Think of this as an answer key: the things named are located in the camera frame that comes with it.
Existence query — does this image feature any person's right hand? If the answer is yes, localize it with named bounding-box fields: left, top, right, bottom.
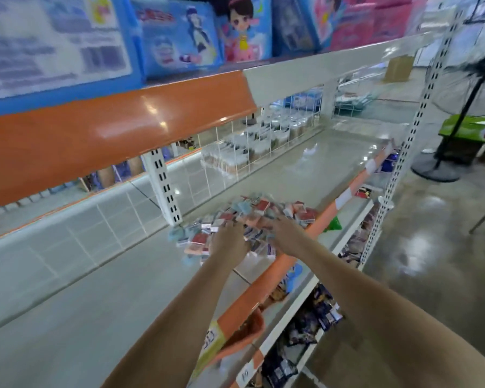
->
left=262, top=214, right=310, bottom=258

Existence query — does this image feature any person's left hand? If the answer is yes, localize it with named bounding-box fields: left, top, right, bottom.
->
left=207, top=222, right=252, bottom=268

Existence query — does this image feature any pile of mixed erasers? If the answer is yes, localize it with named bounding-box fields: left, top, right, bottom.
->
left=168, top=193, right=318, bottom=262

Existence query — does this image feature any person's right forearm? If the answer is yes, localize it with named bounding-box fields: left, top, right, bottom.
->
left=289, top=237, right=485, bottom=388

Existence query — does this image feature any person's left forearm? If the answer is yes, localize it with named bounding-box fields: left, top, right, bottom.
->
left=101, top=253, right=245, bottom=388

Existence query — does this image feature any white orange metal shelf unit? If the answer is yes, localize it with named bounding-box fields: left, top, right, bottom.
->
left=0, top=12, right=470, bottom=388

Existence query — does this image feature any brown cardboard box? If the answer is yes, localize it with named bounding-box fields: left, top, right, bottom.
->
left=383, top=54, right=417, bottom=84

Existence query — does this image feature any row of dark snack packets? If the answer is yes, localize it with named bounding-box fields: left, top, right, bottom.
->
left=257, top=204, right=383, bottom=388

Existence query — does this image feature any yellow price label strip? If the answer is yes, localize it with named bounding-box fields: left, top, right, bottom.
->
left=190, top=319, right=229, bottom=382

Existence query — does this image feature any green plastic crate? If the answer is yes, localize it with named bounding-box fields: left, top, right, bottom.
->
left=436, top=114, right=485, bottom=165

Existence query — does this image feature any pink package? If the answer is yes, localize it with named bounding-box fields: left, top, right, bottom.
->
left=331, top=0, right=429, bottom=52

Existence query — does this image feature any row of blue packages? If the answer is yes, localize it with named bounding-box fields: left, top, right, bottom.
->
left=0, top=0, right=349, bottom=120

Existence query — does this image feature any white wire grid panel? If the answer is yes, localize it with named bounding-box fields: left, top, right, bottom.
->
left=0, top=80, right=381, bottom=328

